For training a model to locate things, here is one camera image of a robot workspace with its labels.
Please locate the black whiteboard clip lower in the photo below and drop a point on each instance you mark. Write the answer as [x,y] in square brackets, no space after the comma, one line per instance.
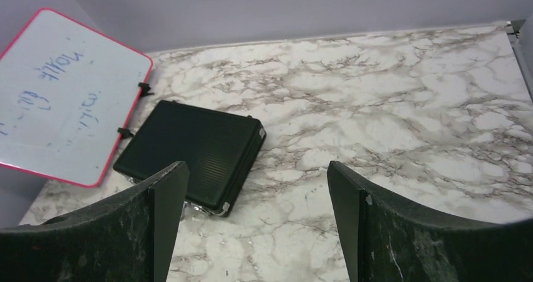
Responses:
[125,133]

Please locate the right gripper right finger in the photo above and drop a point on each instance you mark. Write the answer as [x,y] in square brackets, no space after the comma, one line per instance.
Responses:
[387,237]

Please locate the pink framed whiteboard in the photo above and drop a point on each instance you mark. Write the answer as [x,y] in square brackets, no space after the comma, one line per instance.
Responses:
[66,90]

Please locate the black whiteboard clip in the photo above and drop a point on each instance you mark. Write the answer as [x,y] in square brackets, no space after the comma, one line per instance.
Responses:
[125,133]
[145,90]

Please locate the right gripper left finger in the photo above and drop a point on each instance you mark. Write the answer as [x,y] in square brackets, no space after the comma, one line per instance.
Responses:
[128,236]

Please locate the black poker case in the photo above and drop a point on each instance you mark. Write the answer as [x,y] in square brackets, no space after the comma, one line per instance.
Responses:
[219,149]

